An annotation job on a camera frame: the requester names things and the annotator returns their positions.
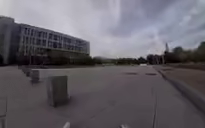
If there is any thin tower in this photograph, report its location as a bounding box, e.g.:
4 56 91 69
164 42 170 57

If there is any row of dark bushes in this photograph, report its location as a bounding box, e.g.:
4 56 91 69
18 49 148 66

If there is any grey paved plaza ground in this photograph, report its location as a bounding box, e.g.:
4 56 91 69
0 64 205 128

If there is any low dark building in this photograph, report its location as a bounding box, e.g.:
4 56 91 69
146 54 164 65

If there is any row of green trees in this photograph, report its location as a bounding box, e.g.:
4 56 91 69
163 40 205 65

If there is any long grey many-windowed building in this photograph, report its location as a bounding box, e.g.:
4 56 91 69
0 15 91 66

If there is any long grey kerb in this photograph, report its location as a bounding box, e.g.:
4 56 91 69
154 67 205 119

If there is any dark ground cover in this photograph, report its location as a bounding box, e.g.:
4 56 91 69
144 72 158 77
124 71 139 76

